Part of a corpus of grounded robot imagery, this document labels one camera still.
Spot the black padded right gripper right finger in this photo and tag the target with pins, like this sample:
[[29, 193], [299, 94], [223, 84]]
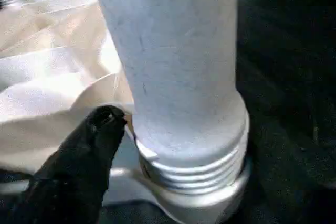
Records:
[[288, 195]]

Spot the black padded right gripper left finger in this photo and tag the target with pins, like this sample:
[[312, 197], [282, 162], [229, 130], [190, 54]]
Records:
[[73, 171]]

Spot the white plastic table top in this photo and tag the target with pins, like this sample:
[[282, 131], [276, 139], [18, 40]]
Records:
[[52, 77]]

